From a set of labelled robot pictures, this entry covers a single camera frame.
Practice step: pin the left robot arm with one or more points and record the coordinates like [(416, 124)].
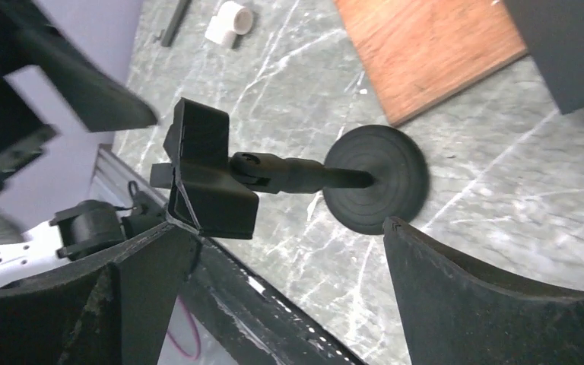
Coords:
[(27, 253)]

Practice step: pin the black round-base mic stand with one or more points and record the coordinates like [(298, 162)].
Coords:
[(369, 174)]

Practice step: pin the black front frame rail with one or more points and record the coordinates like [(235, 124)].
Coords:
[(252, 320)]

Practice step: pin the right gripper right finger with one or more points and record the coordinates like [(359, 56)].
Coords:
[(456, 309)]

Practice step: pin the wooden board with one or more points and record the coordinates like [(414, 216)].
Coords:
[(417, 53)]

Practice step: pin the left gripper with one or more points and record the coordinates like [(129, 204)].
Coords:
[(101, 103)]

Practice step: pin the white pvc elbow fitting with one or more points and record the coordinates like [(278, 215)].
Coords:
[(232, 20)]

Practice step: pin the dark rack network switch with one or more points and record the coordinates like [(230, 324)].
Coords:
[(553, 32)]

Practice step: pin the grey metal bar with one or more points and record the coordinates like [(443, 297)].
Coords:
[(168, 35)]

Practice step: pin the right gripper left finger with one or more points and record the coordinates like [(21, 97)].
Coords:
[(112, 307)]

